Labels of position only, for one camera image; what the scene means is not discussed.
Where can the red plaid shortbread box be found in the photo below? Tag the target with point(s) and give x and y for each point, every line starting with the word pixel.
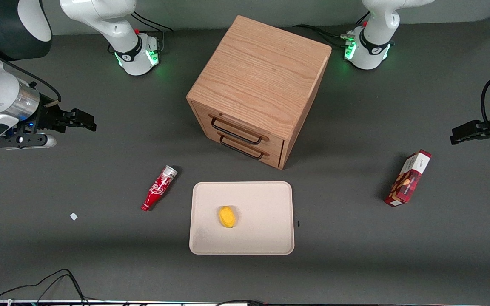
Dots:
pixel 406 180

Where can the wooden two-drawer cabinet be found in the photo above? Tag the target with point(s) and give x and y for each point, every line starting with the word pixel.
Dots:
pixel 262 72

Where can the white cylindrical wrist attachment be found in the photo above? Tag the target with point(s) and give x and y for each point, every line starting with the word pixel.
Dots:
pixel 50 141

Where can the beige rectangular tray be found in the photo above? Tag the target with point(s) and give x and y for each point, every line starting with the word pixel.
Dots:
pixel 266 221

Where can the red coke bottle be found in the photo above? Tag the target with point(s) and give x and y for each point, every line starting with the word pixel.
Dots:
pixel 158 189

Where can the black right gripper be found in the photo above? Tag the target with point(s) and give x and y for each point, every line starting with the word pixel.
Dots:
pixel 48 117

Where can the wooden drawer front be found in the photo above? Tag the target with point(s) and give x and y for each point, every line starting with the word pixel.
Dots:
pixel 202 111
pixel 277 158

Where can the small yellow oval object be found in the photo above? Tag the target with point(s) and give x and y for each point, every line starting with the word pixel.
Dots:
pixel 227 216

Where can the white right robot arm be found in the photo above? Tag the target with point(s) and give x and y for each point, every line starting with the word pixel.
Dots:
pixel 117 25

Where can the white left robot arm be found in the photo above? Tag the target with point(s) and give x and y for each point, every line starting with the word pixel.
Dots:
pixel 372 34

